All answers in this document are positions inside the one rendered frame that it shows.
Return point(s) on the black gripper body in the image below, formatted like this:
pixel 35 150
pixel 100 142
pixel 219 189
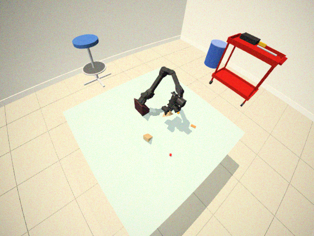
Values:
pixel 167 108

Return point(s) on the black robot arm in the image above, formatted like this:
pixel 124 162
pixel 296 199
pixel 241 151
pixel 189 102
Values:
pixel 178 98

